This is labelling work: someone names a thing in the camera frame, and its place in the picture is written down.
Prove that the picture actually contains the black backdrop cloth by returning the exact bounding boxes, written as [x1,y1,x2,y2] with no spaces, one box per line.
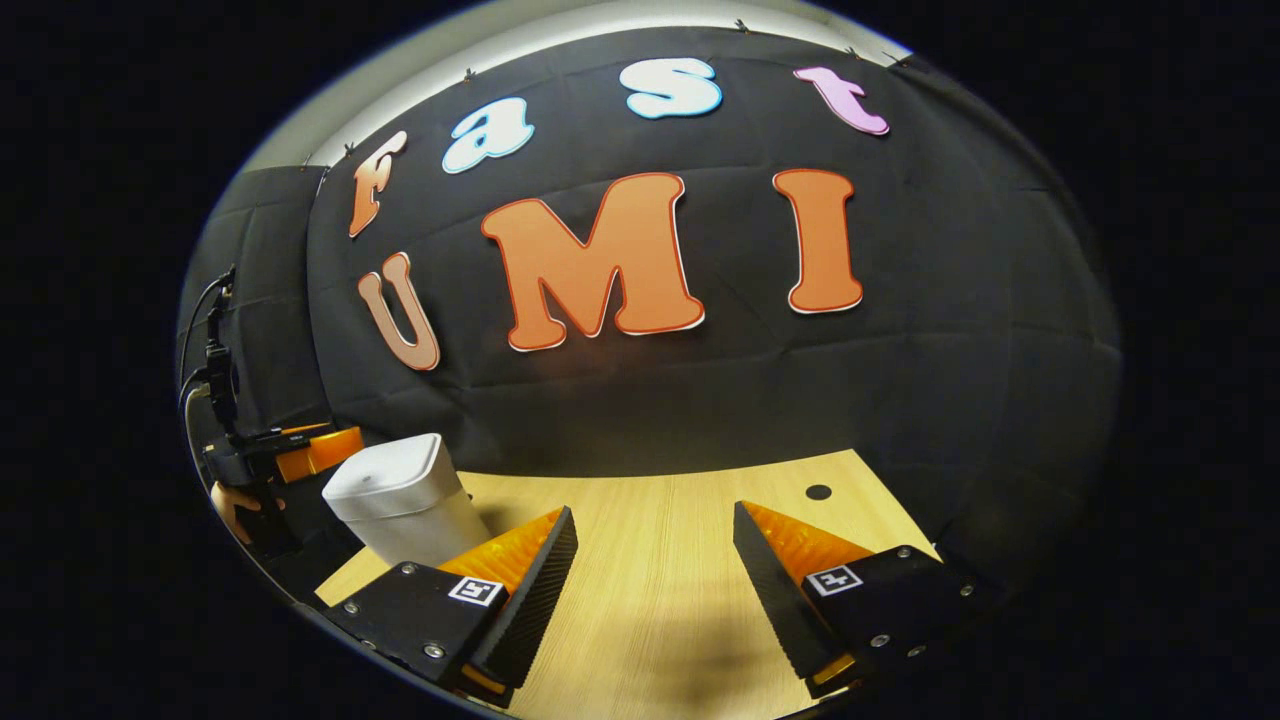
[178,25,1123,601]

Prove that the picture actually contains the white desktop garbage bin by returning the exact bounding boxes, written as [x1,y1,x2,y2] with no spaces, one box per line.
[321,432,493,569]

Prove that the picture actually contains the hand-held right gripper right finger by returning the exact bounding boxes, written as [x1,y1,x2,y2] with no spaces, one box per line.
[727,500,1021,701]

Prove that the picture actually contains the wooden desktop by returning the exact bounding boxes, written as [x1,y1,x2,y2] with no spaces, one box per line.
[315,448,941,720]

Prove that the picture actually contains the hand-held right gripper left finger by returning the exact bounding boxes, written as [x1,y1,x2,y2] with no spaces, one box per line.
[320,507,580,711]

